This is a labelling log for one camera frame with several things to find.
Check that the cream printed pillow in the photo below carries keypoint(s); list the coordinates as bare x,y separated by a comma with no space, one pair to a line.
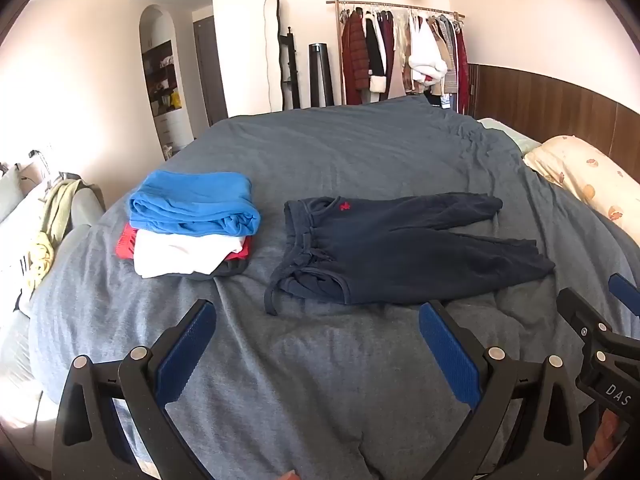
575,170

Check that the wooden clothes rack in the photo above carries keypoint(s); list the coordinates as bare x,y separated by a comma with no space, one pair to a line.
400,6

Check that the wooden headboard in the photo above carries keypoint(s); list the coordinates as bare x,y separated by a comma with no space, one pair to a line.
550,105

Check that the folded red garment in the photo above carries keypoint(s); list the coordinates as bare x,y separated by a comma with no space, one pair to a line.
126,245

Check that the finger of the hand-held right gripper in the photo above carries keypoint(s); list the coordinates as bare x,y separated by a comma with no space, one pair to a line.
582,312
625,287

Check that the folded white garment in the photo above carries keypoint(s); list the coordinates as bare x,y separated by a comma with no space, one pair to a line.
175,255

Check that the light green pillow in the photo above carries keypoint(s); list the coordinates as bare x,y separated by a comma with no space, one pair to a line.
505,132

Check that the grey-green armchair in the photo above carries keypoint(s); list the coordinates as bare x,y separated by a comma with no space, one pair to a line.
15,195

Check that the arched wall shelf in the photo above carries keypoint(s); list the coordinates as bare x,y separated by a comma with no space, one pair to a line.
162,75

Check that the dark door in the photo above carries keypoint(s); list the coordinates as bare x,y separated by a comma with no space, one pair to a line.
210,75

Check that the black floor stand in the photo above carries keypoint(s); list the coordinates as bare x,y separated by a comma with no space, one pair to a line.
291,75

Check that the wavy black-framed mirror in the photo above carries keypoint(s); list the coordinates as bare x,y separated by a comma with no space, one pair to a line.
270,50

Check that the white bed sheet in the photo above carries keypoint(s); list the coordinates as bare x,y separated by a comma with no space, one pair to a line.
20,360

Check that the yellow-green cloth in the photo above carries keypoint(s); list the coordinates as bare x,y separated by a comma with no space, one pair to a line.
55,215

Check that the row of hanging clothes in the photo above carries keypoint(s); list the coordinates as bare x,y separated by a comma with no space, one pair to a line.
360,55

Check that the grey-blue blanket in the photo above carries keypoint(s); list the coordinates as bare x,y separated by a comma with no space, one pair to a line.
325,160

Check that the person's right hand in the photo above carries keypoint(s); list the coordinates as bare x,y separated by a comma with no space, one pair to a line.
606,435

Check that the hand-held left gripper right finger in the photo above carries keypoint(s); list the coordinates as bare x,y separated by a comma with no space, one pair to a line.
447,355

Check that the navy blue pants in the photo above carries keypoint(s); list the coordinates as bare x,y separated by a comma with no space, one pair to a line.
400,255

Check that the folded dark grey garment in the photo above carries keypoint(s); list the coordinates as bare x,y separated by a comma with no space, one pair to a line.
232,267

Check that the black tower appliance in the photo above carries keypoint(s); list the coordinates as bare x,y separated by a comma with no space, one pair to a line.
320,75

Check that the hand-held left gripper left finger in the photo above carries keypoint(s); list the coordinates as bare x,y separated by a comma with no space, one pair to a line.
185,350

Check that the folded blue garment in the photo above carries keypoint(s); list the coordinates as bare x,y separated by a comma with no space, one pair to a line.
195,205

